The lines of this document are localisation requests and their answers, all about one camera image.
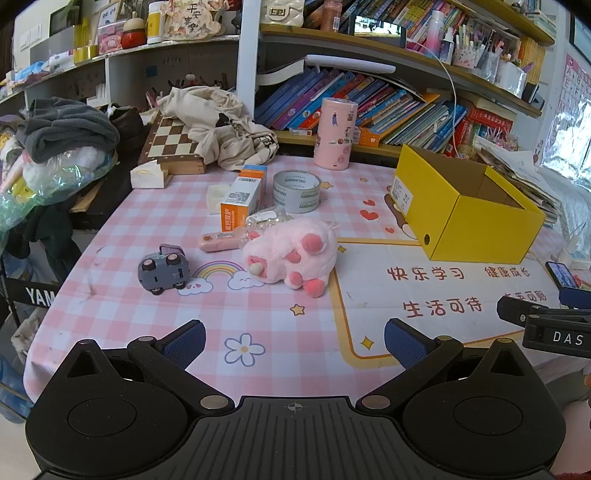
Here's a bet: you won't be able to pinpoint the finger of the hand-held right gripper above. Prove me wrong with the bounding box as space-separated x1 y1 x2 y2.
497 295 591 329
558 287 591 309

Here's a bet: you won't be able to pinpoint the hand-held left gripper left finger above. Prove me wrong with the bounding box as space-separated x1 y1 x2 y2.
50 319 235 413

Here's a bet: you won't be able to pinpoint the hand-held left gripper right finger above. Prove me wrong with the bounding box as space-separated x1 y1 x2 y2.
356 318 542 413

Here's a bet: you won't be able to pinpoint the grey toy car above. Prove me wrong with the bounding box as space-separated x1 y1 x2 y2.
137 245 189 296

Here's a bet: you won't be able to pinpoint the yellow cardboard box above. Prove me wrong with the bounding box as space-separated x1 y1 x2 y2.
385 144 547 264

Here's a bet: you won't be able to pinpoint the pink plush toy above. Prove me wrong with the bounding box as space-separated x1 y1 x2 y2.
241 218 340 298

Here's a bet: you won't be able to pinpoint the clear bag of beads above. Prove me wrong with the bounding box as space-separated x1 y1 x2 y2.
245 206 294 238

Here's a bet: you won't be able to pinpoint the orange and white medicine box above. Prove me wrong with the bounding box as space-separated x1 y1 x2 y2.
220 165 269 234

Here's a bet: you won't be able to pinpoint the grey tape roll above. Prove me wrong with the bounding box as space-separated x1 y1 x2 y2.
272 170 322 214

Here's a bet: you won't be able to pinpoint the small white cube container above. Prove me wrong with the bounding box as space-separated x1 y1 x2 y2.
206 184 232 215

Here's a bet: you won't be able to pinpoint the black smartphone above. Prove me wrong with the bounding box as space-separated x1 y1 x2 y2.
545 261 580 291

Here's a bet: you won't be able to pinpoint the pink checked printed tablecloth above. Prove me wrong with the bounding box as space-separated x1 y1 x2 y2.
23 154 591 416

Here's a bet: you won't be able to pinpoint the pink eraser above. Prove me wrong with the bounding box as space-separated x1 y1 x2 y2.
199 231 244 253

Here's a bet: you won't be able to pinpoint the stack of papers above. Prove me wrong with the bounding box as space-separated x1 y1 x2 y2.
473 134 564 227

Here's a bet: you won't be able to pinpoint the black electronic keyboard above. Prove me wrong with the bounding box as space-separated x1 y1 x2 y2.
0 272 61 319

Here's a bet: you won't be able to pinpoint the white tissue box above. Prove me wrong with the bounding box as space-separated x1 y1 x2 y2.
130 162 170 190

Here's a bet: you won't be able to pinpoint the red book boxes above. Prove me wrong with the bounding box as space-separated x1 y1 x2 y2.
455 106 515 153

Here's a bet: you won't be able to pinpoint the wooden chessboard box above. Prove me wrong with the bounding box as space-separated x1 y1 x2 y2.
137 111 207 175

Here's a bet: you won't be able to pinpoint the small orange box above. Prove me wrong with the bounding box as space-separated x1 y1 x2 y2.
353 124 384 148

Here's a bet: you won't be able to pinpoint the pile of clear plastic bags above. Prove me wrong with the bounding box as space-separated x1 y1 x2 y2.
0 148 116 232

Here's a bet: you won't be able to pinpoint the pink printed canister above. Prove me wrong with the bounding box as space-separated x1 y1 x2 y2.
314 97 359 171

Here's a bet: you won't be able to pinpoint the dark brown bag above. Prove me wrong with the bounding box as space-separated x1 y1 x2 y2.
108 104 146 153

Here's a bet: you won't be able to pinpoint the row of colourful books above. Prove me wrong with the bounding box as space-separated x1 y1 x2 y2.
254 65 469 153

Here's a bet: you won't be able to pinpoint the beige tote bag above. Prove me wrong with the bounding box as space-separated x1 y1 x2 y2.
157 85 279 172

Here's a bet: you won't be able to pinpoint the wooden bookshelf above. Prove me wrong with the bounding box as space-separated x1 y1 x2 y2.
238 0 555 160

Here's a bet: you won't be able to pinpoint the grey towel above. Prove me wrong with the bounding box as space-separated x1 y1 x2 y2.
18 97 121 163

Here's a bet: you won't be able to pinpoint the row of pen holders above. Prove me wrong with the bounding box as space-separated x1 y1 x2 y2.
452 23 527 93

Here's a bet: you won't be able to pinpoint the white shelf unit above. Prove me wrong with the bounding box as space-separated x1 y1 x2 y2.
0 34 241 116

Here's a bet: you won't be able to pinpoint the white desk lamp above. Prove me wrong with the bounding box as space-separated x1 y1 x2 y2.
305 54 397 75

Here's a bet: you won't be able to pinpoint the pink spray bottle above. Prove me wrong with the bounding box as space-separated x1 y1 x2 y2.
427 9 447 57

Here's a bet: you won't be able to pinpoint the thick black-covered book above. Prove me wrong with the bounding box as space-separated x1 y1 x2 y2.
256 58 308 86

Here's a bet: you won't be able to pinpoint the red wooden doll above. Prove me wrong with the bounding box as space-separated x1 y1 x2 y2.
121 11 148 49

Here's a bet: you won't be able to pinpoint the smartphone with lit screen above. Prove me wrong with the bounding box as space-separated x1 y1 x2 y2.
349 14 408 49

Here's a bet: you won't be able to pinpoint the row of upright books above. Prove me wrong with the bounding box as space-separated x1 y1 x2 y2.
305 0 481 47

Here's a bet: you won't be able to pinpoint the beige decorative plaque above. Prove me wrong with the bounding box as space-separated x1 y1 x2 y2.
163 0 222 40

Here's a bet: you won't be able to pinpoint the white quilted purse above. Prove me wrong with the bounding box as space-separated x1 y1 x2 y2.
265 0 305 29

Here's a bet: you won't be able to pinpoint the wall poster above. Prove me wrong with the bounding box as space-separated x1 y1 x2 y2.
554 53 591 167

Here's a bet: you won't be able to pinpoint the white cable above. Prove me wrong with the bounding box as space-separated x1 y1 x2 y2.
406 39 459 158

